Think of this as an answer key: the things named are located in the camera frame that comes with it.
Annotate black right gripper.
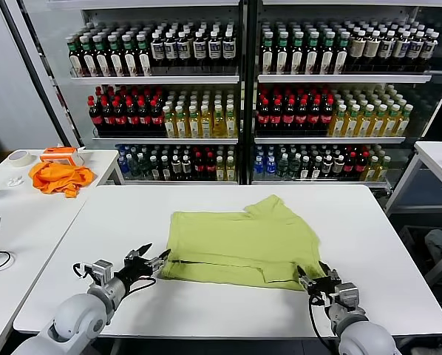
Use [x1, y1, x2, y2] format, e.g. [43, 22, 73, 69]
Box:
[296, 260, 343, 302]

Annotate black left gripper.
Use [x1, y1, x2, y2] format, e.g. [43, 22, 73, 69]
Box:
[113, 242, 173, 288]

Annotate green printed T-shirt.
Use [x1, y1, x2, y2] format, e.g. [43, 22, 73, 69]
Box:
[157, 195, 327, 292]

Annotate black plastic crate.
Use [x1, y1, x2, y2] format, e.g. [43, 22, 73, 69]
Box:
[398, 224, 429, 256]

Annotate white side table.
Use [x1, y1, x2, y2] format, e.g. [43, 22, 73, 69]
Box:
[384, 141, 442, 217]
[0, 148, 126, 203]

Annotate crumpled orange cloth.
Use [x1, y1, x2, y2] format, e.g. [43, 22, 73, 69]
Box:
[28, 161, 97, 200]

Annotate orange and white box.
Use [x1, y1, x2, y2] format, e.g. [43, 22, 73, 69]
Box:
[39, 146, 86, 167]

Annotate red cap cola bottle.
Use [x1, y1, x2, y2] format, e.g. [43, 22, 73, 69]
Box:
[101, 96, 115, 136]
[114, 96, 128, 136]
[294, 98, 309, 136]
[307, 98, 322, 136]
[126, 96, 140, 136]
[150, 96, 165, 136]
[138, 96, 152, 136]
[257, 98, 271, 136]
[88, 95, 103, 136]
[269, 98, 284, 136]
[320, 98, 335, 136]
[282, 98, 296, 136]

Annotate masking tape roll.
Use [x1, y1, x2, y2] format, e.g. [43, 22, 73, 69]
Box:
[7, 149, 38, 169]

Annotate drink display cabinet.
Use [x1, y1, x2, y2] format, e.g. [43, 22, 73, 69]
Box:
[45, 0, 250, 186]
[248, 0, 442, 190]

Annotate green cap brown drink bottle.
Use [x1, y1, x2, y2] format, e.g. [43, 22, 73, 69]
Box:
[305, 31, 320, 74]
[319, 31, 336, 74]
[79, 35, 95, 78]
[135, 33, 152, 77]
[121, 34, 137, 78]
[66, 35, 82, 78]
[290, 31, 305, 74]
[333, 31, 350, 74]
[107, 35, 123, 78]
[276, 31, 290, 74]
[261, 31, 276, 74]
[93, 35, 109, 78]

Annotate blue label dark drink bottle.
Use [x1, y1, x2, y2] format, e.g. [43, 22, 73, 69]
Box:
[192, 31, 208, 67]
[150, 32, 166, 67]
[177, 31, 193, 67]
[392, 30, 411, 70]
[378, 30, 396, 70]
[407, 31, 426, 70]
[207, 31, 222, 67]
[221, 30, 237, 67]
[164, 32, 179, 67]
[419, 31, 440, 71]

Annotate beige label dark drink bottle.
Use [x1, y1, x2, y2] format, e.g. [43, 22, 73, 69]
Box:
[349, 30, 367, 67]
[364, 30, 381, 67]

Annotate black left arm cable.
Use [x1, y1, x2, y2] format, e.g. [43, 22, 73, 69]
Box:
[124, 277, 157, 297]

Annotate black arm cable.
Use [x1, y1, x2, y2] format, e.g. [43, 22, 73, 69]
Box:
[124, 277, 157, 297]
[307, 291, 341, 354]

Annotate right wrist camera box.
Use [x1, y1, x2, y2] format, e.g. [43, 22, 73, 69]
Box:
[333, 283, 361, 308]

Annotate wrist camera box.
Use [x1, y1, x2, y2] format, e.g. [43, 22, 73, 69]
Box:
[333, 283, 361, 308]
[90, 259, 115, 286]

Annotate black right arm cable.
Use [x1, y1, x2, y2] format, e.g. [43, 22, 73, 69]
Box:
[307, 291, 341, 354]

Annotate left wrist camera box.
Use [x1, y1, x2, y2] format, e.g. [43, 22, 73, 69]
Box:
[90, 259, 115, 286]

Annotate black cabinet door frame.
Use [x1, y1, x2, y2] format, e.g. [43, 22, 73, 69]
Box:
[0, 0, 82, 149]

